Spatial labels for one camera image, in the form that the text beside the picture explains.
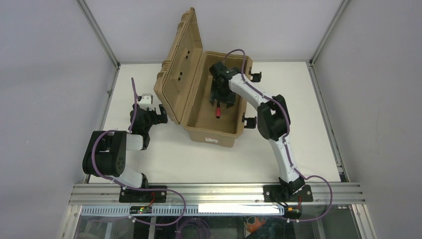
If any orange object below table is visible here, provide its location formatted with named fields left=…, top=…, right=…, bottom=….
left=245, top=216, right=266, bottom=233

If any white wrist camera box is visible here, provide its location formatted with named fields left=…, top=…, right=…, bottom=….
left=137, top=94, right=153, bottom=109

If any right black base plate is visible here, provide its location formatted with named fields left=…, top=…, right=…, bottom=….
left=263, top=184, right=314, bottom=203

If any aluminium frame rail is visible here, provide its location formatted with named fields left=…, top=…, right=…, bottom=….
left=69, top=182, right=366, bottom=206

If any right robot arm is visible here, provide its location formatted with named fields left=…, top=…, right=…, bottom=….
left=209, top=62, right=305, bottom=201

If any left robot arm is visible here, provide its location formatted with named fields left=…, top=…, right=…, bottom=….
left=82, top=104, right=168, bottom=189

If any red handled screwdriver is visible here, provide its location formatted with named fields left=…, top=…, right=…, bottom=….
left=215, top=102, right=221, bottom=119

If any white slotted cable duct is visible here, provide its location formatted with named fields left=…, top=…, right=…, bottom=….
left=81, top=204, right=284, bottom=217

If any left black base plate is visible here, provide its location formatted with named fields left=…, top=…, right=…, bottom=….
left=118, top=185, right=167, bottom=203

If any tan plastic tool bin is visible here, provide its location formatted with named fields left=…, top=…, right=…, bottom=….
left=154, top=7, right=253, bottom=147

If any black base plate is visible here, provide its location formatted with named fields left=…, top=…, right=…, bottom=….
left=118, top=185, right=167, bottom=203
left=263, top=184, right=314, bottom=203

